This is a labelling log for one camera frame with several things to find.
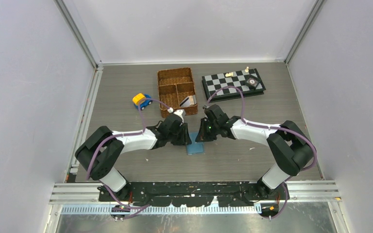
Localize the brown wicker basket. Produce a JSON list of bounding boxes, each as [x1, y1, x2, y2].
[[157, 67, 198, 118]]

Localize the blue yellow toy car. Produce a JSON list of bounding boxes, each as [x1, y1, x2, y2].
[[132, 93, 153, 111]]

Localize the black white chessboard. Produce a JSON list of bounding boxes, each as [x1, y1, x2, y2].
[[202, 68, 266, 102]]

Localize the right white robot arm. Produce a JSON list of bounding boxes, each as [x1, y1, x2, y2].
[[195, 104, 317, 199]]

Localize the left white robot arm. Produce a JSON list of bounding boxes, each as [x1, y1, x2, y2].
[[75, 113, 192, 201]]

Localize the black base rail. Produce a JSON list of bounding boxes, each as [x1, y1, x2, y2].
[[115, 181, 287, 207]]

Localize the black square box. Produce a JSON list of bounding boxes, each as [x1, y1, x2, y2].
[[245, 76, 262, 89]]

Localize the cards in basket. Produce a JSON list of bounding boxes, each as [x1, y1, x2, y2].
[[180, 95, 197, 108]]

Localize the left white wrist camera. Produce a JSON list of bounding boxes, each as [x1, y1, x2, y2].
[[167, 107, 186, 123]]

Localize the blue card holder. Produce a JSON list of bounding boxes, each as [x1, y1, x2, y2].
[[186, 132, 204, 155]]

